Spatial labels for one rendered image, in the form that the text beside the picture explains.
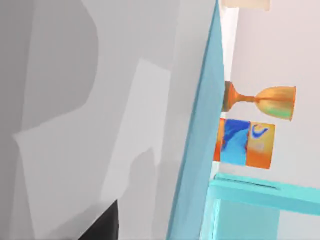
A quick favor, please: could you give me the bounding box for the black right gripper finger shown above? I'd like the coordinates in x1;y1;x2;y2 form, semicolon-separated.
76;198;119;240

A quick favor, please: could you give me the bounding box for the light blue rack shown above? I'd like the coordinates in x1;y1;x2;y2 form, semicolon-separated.
164;0;320;240

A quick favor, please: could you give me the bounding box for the gold trophy cup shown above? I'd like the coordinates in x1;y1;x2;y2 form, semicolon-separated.
221;80;297;123

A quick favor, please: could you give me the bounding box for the pale wooden furniture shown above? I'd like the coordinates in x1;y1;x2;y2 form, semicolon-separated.
220;0;271;12

